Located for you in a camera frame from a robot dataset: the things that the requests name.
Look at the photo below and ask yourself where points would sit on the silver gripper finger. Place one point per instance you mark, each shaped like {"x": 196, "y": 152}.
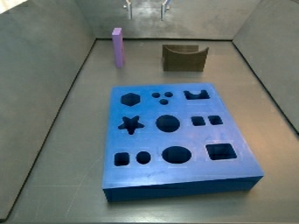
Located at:
{"x": 128, "y": 8}
{"x": 164, "y": 7}

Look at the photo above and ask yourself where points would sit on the purple double-square block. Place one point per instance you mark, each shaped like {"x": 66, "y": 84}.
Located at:
{"x": 117, "y": 47}

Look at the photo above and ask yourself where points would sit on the blue shape sorter board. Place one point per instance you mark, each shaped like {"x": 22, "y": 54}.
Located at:
{"x": 173, "y": 144}

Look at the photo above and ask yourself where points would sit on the dark olive arch block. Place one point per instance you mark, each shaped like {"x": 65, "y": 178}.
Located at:
{"x": 182, "y": 58}

